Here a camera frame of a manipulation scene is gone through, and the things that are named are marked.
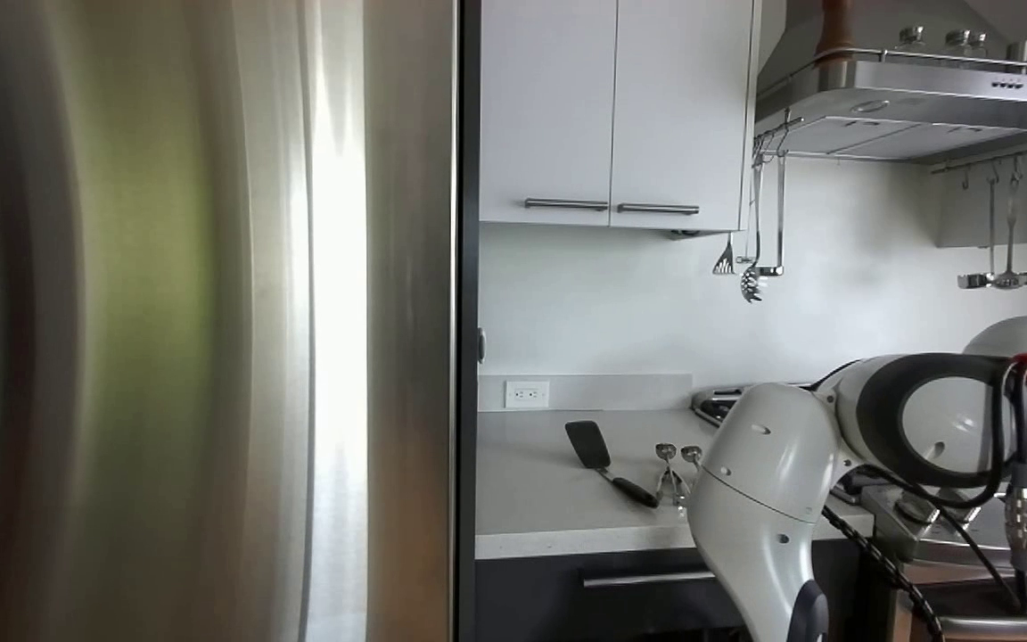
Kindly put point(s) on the stainless steel refrigerator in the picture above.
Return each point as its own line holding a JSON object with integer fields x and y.
{"x": 232, "y": 268}

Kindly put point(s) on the hanging utensils left group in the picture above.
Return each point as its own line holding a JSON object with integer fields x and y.
{"x": 765, "y": 253}

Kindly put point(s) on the hanging ladles right group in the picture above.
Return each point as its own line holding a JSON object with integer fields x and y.
{"x": 1005, "y": 218}

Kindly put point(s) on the black spatula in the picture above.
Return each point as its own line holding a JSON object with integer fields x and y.
{"x": 588, "y": 439}

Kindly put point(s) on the white upper cabinet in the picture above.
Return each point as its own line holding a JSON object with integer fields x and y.
{"x": 620, "y": 111}

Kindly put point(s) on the white wall outlet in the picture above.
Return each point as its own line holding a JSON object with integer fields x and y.
{"x": 526, "y": 395}

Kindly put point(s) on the grey kitchen countertop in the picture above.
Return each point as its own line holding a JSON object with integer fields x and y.
{"x": 538, "y": 498}

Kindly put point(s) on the stainless range hood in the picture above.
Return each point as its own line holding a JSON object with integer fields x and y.
{"x": 893, "y": 81}

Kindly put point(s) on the silver measuring spoons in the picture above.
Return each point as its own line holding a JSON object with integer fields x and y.
{"x": 671, "y": 482}

